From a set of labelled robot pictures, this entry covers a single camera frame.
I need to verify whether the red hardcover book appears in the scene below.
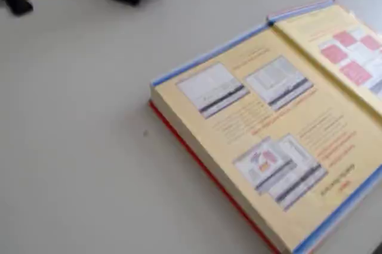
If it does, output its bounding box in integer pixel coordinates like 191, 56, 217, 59
148, 0, 382, 254

